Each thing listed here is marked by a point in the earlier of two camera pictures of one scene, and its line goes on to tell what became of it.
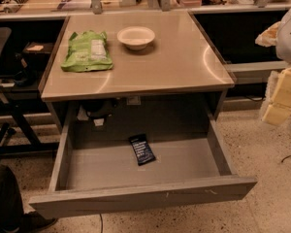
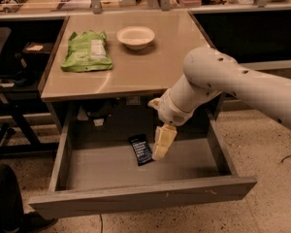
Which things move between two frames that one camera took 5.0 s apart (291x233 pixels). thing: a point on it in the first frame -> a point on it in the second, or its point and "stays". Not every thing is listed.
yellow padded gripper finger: x=268 y=38 -> x=168 y=110
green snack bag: x=87 y=51 stays
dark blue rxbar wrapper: x=142 y=149 stays
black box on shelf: x=37 y=53 stays
